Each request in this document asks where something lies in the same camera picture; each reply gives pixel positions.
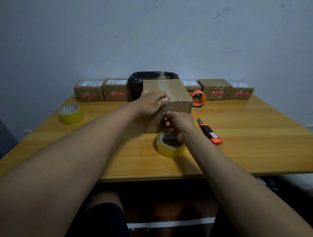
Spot person's left hand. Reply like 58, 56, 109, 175
133, 89, 171, 117

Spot person's right hand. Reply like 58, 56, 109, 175
164, 110, 197, 145

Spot large brown cardboard box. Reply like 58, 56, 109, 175
142, 79, 194, 134

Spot orange black utility knife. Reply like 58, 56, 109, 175
197, 118, 223, 145

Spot yellow clear tape roll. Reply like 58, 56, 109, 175
156, 129, 187, 159

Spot person's left forearm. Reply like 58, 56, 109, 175
0, 102, 141, 237

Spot person's right forearm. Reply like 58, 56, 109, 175
182, 127, 313, 237

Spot orange tape dispenser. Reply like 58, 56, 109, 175
189, 90, 207, 107

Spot small box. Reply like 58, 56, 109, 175
101, 78, 131, 102
180, 80, 202, 97
197, 78, 233, 101
228, 82, 255, 101
73, 80, 105, 103

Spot yellow tape roll honeycomb core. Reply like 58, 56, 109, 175
58, 105, 84, 125

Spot person's left leg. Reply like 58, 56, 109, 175
84, 191, 123, 215

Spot black bin with bag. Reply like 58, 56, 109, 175
127, 71, 180, 101

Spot black shorts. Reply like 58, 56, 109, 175
66, 202, 235, 237

